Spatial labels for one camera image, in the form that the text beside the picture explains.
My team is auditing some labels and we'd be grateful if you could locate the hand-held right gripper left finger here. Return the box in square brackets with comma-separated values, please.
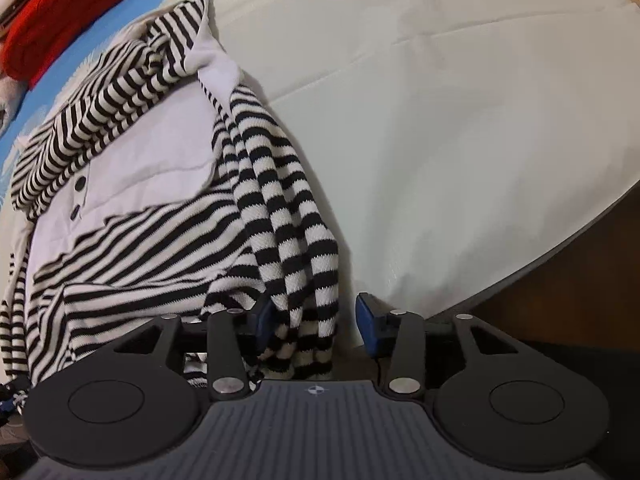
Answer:
[111, 301, 275, 402]

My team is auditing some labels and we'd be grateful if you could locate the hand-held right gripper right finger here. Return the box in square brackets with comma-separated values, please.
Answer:
[355, 291, 533, 402]

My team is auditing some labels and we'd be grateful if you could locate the black white striped hoodie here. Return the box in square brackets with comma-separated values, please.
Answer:
[0, 0, 342, 392]

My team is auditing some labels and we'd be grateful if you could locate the blue patterned bed sheet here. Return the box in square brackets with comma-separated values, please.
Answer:
[0, 0, 640, 351]

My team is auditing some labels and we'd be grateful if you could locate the cream folded blanket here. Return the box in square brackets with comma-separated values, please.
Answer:
[0, 72, 24, 134]

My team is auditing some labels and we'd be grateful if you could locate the red folded blanket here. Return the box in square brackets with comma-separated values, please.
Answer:
[0, 0, 162, 92]

